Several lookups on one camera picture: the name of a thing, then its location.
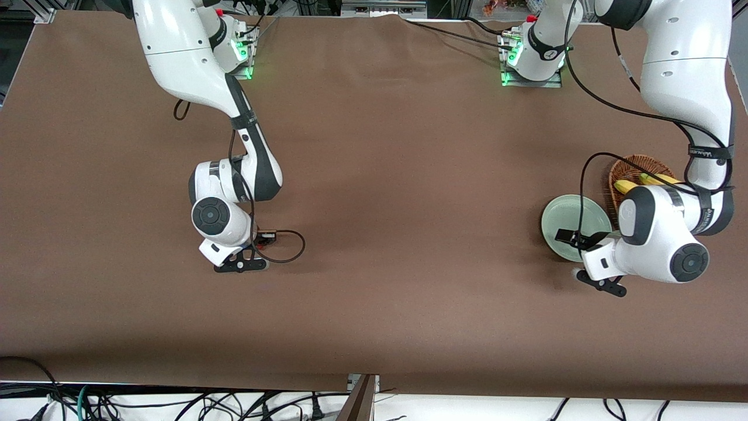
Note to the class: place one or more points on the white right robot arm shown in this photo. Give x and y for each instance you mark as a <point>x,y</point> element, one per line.
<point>175,52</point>

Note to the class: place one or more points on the colourful toy pile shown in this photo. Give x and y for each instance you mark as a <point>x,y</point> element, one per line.
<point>502,6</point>

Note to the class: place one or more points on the brown wicker basket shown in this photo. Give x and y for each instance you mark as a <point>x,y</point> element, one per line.
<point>628,169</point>

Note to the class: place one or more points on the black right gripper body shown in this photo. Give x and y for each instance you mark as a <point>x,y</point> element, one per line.
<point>259,238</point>

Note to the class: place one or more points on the grey metal box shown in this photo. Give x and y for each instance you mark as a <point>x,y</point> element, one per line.
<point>383,7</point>

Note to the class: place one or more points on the yellow banana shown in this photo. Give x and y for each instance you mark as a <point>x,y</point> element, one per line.
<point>624,187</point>
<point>657,178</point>

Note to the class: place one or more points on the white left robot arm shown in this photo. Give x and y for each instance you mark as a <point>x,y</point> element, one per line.
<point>684,70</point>

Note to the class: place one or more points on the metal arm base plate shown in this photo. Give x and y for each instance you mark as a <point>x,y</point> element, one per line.
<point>552,83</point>
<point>248,73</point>

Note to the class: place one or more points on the brown table cover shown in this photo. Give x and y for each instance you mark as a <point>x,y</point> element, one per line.
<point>374,321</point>

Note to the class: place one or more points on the pale green round plate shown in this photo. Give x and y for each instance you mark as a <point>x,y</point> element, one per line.
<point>561,216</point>

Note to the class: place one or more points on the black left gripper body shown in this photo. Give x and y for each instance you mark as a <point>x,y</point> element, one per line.
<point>586,240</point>

